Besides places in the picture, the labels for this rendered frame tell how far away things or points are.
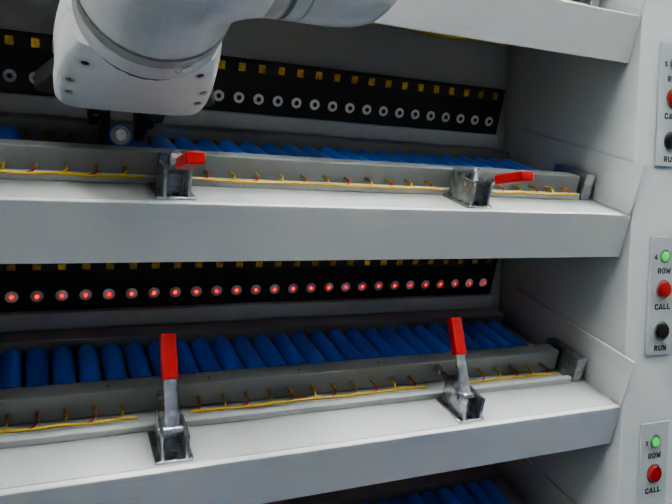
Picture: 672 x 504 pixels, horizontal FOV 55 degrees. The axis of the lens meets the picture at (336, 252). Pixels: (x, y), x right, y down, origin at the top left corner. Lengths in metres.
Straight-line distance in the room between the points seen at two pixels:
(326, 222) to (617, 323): 0.34
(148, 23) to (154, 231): 0.19
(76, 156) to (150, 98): 0.09
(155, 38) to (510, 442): 0.48
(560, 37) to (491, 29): 0.08
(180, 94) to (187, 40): 0.11
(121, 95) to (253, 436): 0.28
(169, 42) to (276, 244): 0.21
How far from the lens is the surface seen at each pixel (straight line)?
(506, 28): 0.63
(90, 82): 0.44
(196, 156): 0.43
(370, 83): 0.72
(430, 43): 0.82
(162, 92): 0.45
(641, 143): 0.72
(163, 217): 0.48
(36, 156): 0.52
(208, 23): 0.34
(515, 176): 0.55
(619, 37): 0.72
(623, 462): 0.76
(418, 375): 0.66
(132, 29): 0.35
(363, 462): 0.57
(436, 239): 0.57
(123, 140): 0.56
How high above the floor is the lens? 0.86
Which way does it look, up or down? 3 degrees down
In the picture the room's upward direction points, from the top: 1 degrees clockwise
